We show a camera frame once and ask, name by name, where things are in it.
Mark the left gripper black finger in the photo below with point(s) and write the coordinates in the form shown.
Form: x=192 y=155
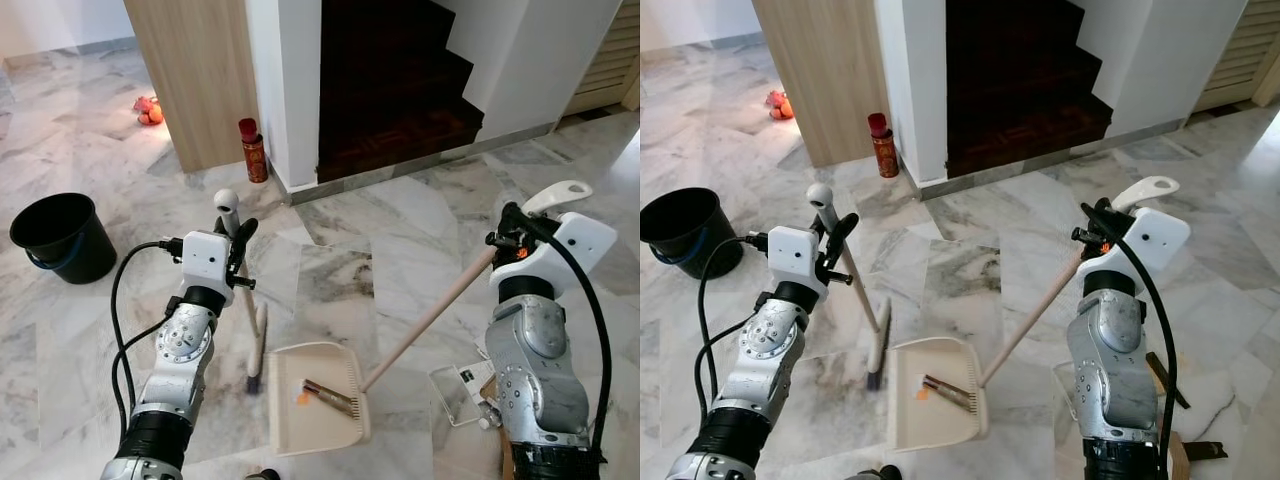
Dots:
x=840 y=235
x=244 y=240

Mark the beige broom with white knob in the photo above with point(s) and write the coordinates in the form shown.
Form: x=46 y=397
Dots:
x=879 y=340
x=257 y=345

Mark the clear plastic packaging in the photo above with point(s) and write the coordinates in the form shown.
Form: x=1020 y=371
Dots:
x=460 y=395
x=1062 y=380

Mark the brown tube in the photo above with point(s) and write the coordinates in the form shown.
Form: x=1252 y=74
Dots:
x=950 y=392
x=330 y=397

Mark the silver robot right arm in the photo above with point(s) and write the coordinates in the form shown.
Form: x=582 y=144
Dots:
x=540 y=370
x=1110 y=370

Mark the red cylindrical can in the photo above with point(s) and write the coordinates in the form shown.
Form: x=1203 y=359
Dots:
x=253 y=150
x=884 y=145

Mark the dark wooden stairs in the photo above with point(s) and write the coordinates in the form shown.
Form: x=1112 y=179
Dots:
x=1020 y=95
x=395 y=100

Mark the red bag of oranges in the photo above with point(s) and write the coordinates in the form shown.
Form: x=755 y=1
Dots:
x=780 y=105
x=148 y=110

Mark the black plastic bucket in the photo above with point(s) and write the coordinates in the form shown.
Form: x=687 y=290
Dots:
x=60 y=235
x=690 y=230

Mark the light wooden panel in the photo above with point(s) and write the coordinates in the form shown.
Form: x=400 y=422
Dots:
x=195 y=80
x=820 y=80

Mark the thin black strip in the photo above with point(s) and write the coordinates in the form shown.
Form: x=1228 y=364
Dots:
x=1166 y=380

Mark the louvred wooden door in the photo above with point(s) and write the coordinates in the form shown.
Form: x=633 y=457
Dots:
x=1240 y=50
x=610 y=60

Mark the small dark brown block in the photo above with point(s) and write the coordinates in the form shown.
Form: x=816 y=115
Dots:
x=1205 y=450

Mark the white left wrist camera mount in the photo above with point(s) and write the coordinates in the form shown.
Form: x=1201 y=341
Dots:
x=205 y=262
x=795 y=260

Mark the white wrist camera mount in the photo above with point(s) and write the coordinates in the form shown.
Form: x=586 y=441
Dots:
x=205 y=262
x=795 y=260
x=575 y=245
x=1150 y=240

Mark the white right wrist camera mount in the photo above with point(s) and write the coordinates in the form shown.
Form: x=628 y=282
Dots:
x=575 y=245
x=1150 y=240

